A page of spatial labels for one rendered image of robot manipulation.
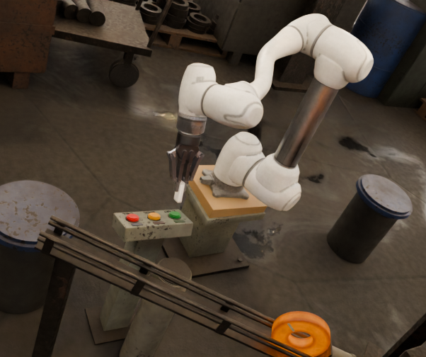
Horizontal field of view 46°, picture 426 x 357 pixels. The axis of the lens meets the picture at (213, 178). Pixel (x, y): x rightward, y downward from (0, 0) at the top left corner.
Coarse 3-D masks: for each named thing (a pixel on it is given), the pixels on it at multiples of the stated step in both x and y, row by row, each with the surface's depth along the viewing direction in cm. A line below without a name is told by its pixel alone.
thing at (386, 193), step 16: (368, 176) 270; (368, 192) 258; (384, 192) 263; (400, 192) 269; (352, 208) 268; (368, 208) 259; (384, 208) 253; (400, 208) 256; (336, 224) 281; (352, 224) 268; (368, 224) 262; (384, 224) 261; (336, 240) 278; (352, 240) 271; (368, 240) 268; (352, 256) 276
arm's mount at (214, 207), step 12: (204, 168) 231; (192, 180) 221; (204, 192) 216; (204, 204) 214; (216, 204) 212; (228, 204) 215; (240, 204) 218; (252, 204) 222; (264, 204) 225; (216, 216) 212
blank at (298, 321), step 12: (288, 312) 131; (300, 312) 129; (276, 324) 131; (288, 324) 129; (300, 324) 128; (312, 324) 127; (324, 324) 129; (276, 336) 132; (288, 336) 132; (312, 336) 130; (324, 336) 129; (300, 348) 134; (312, 348) 133; (324, 348) 132
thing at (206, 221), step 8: (192, 192) 220; (192, 200) 219; (200, 208) 214; (200, 216) 214; (232, 216) 217; (240, 216) 219; (248, 216) 222; (256, 216) 225; (208, 224) 212; (216, 224) 215
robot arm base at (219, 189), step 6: (204, 174) 225; (210, 174) 221; (204, 180) 218; (210, 180) 218; (216, 180) 218; (210, 186) 220; (216, 186) 218; (222, 186) 217; (228, 186) 217; (240, 186) 219; (216, 192) 216; (222, 192) 217; (228, 192) 218; (234, 192) 219; (240, 192) 221; (246, 192) 225; (246, 198) 222
